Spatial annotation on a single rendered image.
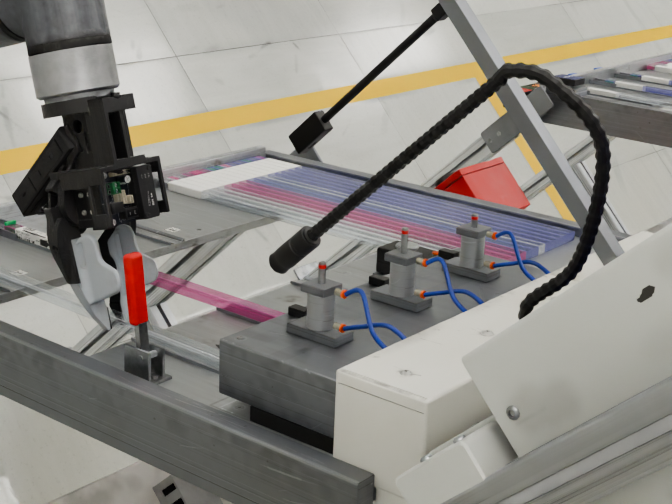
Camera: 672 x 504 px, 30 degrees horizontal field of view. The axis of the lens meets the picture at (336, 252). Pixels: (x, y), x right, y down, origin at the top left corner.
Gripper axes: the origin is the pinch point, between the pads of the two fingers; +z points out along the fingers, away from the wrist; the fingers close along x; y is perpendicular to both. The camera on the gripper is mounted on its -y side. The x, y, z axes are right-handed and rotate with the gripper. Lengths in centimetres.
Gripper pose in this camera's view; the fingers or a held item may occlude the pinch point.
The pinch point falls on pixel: (108, 313)
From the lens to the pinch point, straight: 119.2
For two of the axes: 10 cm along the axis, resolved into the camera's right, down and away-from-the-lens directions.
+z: 1.7, 9.8, 1.4
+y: 7.6, -0.4, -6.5
